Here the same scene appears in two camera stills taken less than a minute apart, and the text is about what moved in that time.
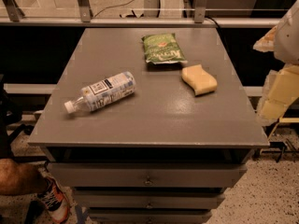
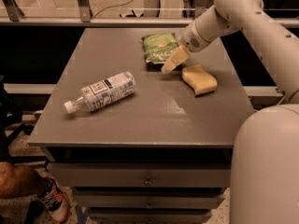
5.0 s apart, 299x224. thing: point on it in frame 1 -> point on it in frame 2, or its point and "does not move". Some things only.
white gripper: [288, 39] -> [191, 41]
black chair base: [9, 114] does not move
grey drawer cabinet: [148, 125] does not move
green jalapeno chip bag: [163, 49] does not move
